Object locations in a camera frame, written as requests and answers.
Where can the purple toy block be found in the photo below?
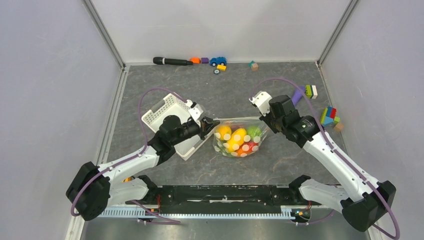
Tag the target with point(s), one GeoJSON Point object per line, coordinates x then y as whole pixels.
{"type": "Point", "coordinates": [204, 60]}

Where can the yellow toy brick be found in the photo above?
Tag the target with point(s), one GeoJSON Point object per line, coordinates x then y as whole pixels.
{"type": "Point", "coordinates": [221, 67]}

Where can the green white brick stack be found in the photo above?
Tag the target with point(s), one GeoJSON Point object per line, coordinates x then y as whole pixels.
{"type": "Point", "coordinates": [311, 91]}

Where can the white cable duct rail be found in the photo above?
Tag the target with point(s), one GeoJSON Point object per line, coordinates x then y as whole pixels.
{"type": "Point", "coordinates": [140, 213]}

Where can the green toy pepper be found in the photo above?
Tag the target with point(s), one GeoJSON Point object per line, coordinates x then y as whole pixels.
{"type": "Point", "coordinates": [254, 131]}

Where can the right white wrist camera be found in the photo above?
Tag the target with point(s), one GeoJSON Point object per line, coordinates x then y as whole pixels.
{"type": "Point", "coordinates": [261, 102]}

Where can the orange yellow clamp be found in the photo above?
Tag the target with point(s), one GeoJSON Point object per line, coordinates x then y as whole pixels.
{"type": "Point", "coordinates": [127, 180]}

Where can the yellow toy lemon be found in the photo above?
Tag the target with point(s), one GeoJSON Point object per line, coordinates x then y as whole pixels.
{"type": "Point", "coordinates": [223, 133]}

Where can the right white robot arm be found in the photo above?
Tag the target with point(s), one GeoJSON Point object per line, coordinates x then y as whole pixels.
{"type": "Point", "coordinates": [362, 200]}

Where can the orange toy pumpkin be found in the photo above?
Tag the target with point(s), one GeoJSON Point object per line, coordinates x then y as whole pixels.
{"type": "Point", "coordinates": [240, 153]}

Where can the white perforated plastic basket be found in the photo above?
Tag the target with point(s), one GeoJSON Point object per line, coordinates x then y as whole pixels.
{"type": "Point", "coordinates": [171, 105]}

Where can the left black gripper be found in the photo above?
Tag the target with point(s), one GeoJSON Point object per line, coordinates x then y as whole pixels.
{"type": "Point", "coordinates": [206, 125]}

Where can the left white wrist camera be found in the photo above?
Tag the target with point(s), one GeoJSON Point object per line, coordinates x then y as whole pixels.
{"type": "Point", "coordinates": [196, 111]}

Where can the clear zip top bag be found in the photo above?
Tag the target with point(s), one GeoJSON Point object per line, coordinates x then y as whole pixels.
{"type": "Point", "coordinates": [238, 122]}

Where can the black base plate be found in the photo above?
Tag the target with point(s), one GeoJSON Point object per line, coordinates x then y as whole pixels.
{"type": "Point", "coordinates": [223, 199]}

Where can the blue toy car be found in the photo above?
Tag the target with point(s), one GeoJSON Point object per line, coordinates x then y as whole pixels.
{"type": "Point", "coordinates": [215, 61]}

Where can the small wooden cube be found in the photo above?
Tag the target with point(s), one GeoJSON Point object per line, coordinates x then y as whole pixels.
{"type": "Point", "coordinates": [338, 127]}

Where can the purple toy eggplant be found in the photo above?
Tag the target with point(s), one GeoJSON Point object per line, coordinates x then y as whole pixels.
{"type": "Point", "coordinates": [298, 94]}

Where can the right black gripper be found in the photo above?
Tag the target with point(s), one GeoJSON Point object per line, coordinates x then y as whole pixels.
{"type": "Point", "coordinates": [266, 119]}

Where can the red orange toy chili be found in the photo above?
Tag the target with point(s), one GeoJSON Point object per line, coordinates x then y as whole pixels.
{"type": "Point", "coordinates": [248, 147]}

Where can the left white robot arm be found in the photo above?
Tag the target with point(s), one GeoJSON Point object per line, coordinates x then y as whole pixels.
{"type": "Point", "coordinates": [96, 187]}

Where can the multicolour brick stack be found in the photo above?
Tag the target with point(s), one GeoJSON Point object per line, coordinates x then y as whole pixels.
{"type": "Point", "coordinates": [329, 117]}

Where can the black microphone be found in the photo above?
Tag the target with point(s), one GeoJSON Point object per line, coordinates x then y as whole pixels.
{"type": "Point", "coordinates": [170, 61]}

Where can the yellow toy mango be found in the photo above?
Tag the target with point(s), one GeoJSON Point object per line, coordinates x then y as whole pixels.
{"type": "Point", "coordinates": [237, 140]}

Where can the orange toy piece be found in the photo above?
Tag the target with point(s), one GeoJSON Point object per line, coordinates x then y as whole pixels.
{"type": "Point", "coordinates": [195, 60]}

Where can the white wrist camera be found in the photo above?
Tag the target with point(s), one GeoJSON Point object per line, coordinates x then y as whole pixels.
{"type": "Point", "coordinates": [261, 102]}
{"type": "Point", "coordinates": [196, 111]}

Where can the teal and wood cubes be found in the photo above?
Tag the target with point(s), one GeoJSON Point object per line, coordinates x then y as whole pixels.
{"type": "Point", "coordinates": [253, 66]}

